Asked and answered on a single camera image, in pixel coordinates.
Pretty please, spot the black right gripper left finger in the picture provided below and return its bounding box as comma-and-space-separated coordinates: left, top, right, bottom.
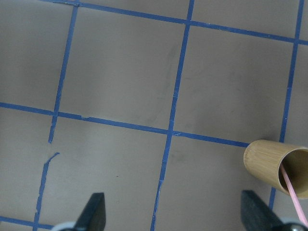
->
73, 192, 106, 231

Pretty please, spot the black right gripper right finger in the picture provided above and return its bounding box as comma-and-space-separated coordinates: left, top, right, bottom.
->
241, 190, 284, 231

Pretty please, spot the bamboo cup holder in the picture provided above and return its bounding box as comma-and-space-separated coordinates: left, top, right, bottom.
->
244, 140, 308, 199

